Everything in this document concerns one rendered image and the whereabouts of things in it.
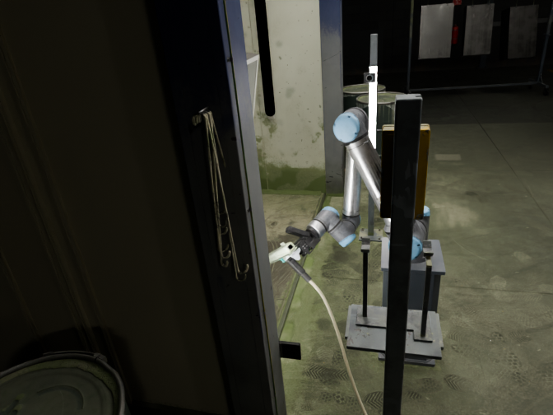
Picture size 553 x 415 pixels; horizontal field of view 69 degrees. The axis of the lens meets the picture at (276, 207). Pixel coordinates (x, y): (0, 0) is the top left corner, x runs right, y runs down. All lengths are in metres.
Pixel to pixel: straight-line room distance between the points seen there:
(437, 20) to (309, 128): 5.11
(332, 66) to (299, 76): 0.32
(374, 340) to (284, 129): 3.03
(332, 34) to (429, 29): 4.95
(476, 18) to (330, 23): 5.30
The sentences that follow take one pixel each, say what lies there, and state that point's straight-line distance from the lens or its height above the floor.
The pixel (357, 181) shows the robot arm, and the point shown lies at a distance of 2.06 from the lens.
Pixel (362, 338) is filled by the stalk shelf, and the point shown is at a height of 0.79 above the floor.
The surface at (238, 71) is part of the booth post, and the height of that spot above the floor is 1.70.
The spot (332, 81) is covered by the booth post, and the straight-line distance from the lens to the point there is 4.04.
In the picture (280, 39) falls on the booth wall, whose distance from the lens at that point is 4.08.
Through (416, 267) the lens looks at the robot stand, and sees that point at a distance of 2.16.
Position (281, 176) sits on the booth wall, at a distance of 4.41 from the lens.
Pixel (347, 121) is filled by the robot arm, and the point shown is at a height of 1.40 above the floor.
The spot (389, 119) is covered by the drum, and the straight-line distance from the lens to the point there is 4.59.
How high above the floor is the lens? 1.85
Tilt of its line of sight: 26 degrees down
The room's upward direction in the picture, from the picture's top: 6 degrees counter-clockwise
